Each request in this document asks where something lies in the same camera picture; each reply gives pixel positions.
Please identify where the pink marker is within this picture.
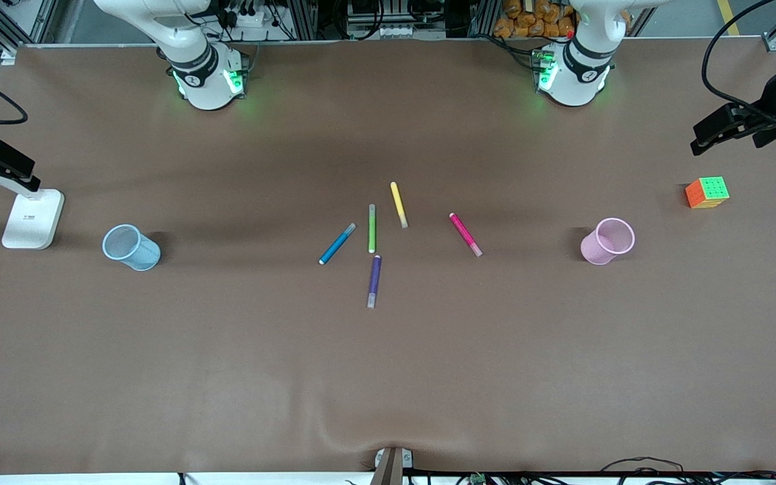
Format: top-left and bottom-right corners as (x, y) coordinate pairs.
(449, 213), (484, 258)

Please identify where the blue marker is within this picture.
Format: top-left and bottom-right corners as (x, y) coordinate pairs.
(319, 223), (357, 265)

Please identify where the multicolour puzzle cube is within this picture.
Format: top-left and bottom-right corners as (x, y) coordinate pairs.
(684, 176), (730, 209)

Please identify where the blue mesh cup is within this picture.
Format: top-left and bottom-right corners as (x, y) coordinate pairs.
(102, 224), (162, 271)

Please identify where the pink mesh cup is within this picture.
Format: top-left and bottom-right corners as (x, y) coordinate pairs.
(580, 217), (636, 266)

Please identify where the orange snack bags pile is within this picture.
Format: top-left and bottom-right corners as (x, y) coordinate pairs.
(494, 0), (577, 39)

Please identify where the white power strip with plugs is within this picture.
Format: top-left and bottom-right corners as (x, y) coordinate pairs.
(223, 3), (274, 28)

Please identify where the yellow marker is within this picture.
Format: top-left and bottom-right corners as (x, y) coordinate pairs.
(390, 181), (410, 229)

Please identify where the purple marker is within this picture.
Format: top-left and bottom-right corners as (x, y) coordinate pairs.
(366, 255), (383, 309)

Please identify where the brown table cover mat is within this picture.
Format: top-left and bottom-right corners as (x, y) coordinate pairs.
(0, 37), (776, 476)

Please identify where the black looped cable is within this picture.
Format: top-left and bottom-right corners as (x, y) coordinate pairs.
(600, 457), (686, 485)

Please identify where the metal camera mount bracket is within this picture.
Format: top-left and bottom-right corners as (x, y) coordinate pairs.
(371, 446), (414, 485)

